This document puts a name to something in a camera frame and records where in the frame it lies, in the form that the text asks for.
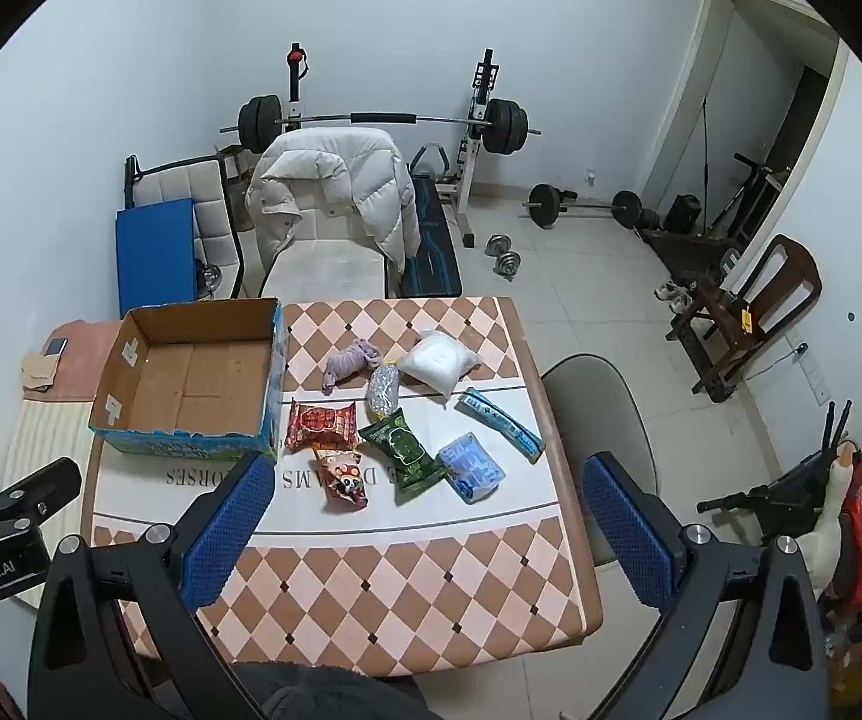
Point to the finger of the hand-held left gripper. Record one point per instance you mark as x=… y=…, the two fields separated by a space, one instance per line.
x=41 y=487

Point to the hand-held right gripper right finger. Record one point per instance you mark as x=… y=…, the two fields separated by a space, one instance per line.
x=626 y=532

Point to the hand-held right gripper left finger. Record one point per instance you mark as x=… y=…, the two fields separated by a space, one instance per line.
x=228 y=525

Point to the raccoon print snack packet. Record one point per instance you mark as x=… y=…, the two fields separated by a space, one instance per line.
x=342 y=476

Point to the red snack packet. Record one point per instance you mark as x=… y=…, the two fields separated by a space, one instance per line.
x=322 y=424

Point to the cardboard box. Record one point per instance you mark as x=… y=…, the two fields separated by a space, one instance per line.
x=198 y=382

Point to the blue tissue packet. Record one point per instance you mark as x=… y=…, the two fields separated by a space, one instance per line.
x=470 y=465

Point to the long blue packet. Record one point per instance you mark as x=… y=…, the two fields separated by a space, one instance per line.
x=498 y=420

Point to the green snack packet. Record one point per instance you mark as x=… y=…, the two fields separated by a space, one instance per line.
x=401 y=454

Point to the purple plush toy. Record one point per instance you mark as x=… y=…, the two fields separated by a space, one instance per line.
x=348 y=364

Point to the silver and yellow scouring pad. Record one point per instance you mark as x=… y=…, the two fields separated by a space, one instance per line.
x=384 y=390

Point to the white soft packet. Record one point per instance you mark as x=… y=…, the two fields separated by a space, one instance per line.
x=438 y=360

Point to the beige cloth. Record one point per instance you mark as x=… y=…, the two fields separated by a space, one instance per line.
x=41 y=371

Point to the grey chair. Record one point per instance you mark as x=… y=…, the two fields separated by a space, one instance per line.
x=596 y=405

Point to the smartphone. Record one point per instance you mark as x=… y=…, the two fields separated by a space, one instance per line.
x=55 y=346

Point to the black folding stand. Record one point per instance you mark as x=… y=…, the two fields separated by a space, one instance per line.
x=775 y=495

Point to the person's dark clothing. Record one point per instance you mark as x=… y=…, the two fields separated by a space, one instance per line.
x=326 y=694

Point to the white goose plush toy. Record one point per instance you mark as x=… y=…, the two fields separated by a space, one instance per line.
x=828 y=532

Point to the white shoe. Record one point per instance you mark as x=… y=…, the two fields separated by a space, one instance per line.
x=684 y=300
x=665 y=291

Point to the blue board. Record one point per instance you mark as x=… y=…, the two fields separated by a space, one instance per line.
x=157 y=255

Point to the chrome dumbbell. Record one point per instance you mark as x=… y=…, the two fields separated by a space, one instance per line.
x=497 y=244
x=507 y=265

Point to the dark wooden chair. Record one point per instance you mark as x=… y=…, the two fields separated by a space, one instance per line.
x=783 y=270

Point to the black bag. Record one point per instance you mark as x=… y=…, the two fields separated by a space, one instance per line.
x=683 y=214

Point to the white tufted chair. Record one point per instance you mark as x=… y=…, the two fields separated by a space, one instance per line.
x=198 y=195

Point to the small barbell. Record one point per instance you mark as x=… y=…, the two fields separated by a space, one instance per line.
x=547 y=204

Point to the black weight bench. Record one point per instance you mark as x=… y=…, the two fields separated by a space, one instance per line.
x=434 y=240

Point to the black kick scooter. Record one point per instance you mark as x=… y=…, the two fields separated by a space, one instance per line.
x=738 y=195

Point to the white puffer jacket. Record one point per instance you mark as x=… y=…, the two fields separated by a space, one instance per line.
x=371 y=187

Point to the white barbell rack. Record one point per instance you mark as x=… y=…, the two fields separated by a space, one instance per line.
x=297 y=101

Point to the barbell with black plates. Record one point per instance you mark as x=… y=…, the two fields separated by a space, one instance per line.
x=386 y=118

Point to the white door frame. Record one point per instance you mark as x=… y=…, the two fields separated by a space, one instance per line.
x=700 y=52

